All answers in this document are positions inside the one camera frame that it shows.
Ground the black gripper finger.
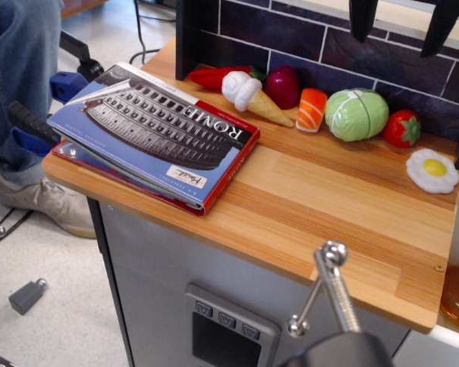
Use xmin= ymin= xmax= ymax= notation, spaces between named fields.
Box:
xmin=421 ymin=0 xmax=459 ymax=58
xmin=349 ymin=0 xmax=379 ymax=43

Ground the Rome picture book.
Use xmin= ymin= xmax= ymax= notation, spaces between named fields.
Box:
xmin=47 ymin=63 xmax=260 ymax=216

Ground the green toy cabbage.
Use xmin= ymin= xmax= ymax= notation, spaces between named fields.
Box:
xmin=324 ymin=88 xmax=389 ymax=142

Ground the toy salmon sushi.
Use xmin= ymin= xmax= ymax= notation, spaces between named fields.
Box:
xmin=296 ymin=88 xmax=328 ymax=132

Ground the purple toy onion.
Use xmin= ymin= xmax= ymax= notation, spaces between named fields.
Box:
xmin=264 ymin=65 xmax=300 ymax=110

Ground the red toy strawberry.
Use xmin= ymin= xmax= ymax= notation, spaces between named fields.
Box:
xmin=382 ymin=109 xmax=422 ymax=148

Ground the toy ice cream cone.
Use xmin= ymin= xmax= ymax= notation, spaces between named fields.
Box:
xmin=221 ymin=71 xmax=294 ymax=128

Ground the toy fried egg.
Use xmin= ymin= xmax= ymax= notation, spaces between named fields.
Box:
xmin=406 ymin=148 xmax=459 ymax=194

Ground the red toy chili pepper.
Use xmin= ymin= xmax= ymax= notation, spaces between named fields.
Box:
xmin=188 ymin=66 xmax=268 ymax=89

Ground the grey toy kitchen cabinet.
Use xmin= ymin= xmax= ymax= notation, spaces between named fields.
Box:
xmin=86 ymin=197 xmax=411 ymax=367

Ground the metal screw clamp front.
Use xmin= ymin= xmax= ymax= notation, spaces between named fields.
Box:
xmin=283 ymin=240 xmax=393 ymax=366

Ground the person's leg in jeans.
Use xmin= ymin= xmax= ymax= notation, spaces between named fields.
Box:
xmin=0 ymin=1 xmax=63 ymax=187

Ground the beige sneaker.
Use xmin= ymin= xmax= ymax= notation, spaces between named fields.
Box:
xmin=0 ymin=174 xmax=96 ymax=239

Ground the blue black clamp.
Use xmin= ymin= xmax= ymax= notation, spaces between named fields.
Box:
xmin=8 ymin=31 xmax=104 ymax=157

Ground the grey button control panel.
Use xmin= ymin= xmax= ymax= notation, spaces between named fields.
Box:
xmin=184 ymin=284 xmax=281 ymax=367

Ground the grey clamp piece on floor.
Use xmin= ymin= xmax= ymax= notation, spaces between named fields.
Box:
xmin=8 ymin=278 xmax=47 ymax=316

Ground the black upright post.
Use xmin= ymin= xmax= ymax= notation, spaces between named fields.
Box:
xmin=175 ymin=0 xmax=220 ymax=80

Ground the black cable on floor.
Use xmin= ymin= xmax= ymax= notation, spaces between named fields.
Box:
xmin=129 ymin=0 xmax=177 ymax=66

